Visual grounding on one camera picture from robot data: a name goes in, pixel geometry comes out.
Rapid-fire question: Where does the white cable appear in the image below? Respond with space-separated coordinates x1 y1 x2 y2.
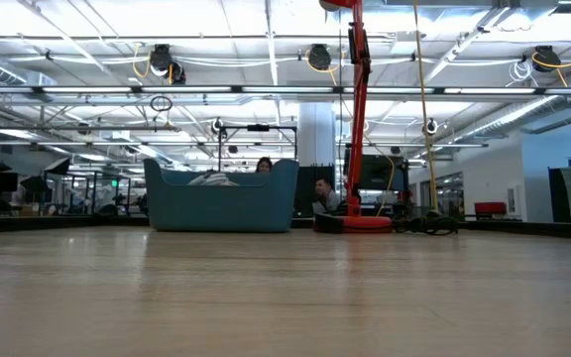
187 170 240 187

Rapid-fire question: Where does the teal plastic bin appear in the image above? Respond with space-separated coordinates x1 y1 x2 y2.
142 157 300 233

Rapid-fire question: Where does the long ceiling light strip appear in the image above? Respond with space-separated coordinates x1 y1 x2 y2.
0 84 571 97

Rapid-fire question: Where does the red desk lamp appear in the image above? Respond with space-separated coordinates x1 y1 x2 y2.
313 0 395 234

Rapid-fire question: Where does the black background monitor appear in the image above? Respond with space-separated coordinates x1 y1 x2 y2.
343 147 410 192

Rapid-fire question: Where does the red box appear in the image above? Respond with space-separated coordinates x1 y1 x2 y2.
473 200 509 216

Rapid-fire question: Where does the black background rig frame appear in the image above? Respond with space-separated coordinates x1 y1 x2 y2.
217 123 299 173

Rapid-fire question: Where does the black ceiling cable reel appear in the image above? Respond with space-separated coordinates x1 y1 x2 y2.
147 43 187 85
305 43 334 71
531 44 558 73

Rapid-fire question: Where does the black lamp power cord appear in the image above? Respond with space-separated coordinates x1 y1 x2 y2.
393 210 461 237

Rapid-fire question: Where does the yellow hanging cord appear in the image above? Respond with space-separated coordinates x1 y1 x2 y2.
411 0 441 215

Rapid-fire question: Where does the silver ventilation duct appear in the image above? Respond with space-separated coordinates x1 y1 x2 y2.
456 93 571 143

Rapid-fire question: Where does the black aluminium table frame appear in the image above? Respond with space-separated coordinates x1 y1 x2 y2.
0 213 571 241

